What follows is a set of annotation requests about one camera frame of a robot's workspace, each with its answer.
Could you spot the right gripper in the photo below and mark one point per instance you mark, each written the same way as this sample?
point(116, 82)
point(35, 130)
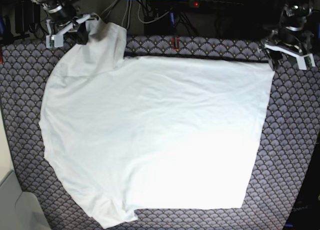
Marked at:
point(61, 15)

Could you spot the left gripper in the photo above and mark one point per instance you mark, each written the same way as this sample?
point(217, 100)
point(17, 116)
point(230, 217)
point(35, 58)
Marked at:
point(291, 33)

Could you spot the white T-shirt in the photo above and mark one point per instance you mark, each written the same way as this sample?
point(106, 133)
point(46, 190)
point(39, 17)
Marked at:
point(151, 132)

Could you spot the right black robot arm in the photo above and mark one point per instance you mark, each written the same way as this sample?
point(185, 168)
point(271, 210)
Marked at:
point(63, 32)

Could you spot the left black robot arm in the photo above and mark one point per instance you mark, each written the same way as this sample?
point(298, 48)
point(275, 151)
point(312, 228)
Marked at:
point(291, 8)

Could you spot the black device on floor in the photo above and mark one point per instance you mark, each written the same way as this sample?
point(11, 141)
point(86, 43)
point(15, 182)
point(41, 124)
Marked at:
point(27, 16)

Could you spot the patterned purple table cloth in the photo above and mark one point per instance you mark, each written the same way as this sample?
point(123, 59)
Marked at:
point(275, 196)

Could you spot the red table clamp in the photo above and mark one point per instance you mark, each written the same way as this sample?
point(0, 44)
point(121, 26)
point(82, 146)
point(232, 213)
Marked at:
point(175, 43)

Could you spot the black power strip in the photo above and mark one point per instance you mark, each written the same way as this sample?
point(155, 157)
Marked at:
point(213, 4)

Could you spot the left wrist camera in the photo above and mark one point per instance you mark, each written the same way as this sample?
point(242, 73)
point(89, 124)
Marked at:
point(306, 62)

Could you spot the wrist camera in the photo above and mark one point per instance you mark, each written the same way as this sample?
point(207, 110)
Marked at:
point(306, 62)
point(54, 41)

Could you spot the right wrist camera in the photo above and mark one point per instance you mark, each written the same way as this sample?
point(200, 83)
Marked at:
point(54, 41)

